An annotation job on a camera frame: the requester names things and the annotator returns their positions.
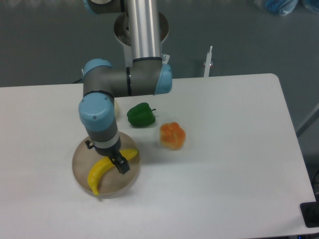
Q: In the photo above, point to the grey table leg bar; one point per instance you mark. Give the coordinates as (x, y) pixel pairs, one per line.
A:
(308, 120)

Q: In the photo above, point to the black box at edge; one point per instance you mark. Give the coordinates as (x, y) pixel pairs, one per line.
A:
(310, 213)

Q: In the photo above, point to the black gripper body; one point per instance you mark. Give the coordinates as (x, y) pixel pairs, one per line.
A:
(103, 151)

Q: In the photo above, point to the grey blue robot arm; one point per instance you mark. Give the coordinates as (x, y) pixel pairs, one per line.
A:
(147, 75)

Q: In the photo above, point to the orange braided bread roll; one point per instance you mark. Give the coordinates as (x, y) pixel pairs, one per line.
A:
(172, 135)

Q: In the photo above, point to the white metal bracket right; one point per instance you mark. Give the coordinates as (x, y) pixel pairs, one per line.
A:
(208, 62)

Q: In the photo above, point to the blue plastic bag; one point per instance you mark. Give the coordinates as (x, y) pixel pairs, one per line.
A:
(285, 7)

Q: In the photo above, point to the yellow banana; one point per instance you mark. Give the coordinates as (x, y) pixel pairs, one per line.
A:
(104, 165)

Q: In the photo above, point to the green bell pepper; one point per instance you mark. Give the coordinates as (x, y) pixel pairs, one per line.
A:
(141, 115)

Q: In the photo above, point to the beige round plate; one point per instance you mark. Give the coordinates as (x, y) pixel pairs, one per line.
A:
(112, 182)

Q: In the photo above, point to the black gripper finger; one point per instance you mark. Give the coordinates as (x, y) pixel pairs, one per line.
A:
(119, 161)

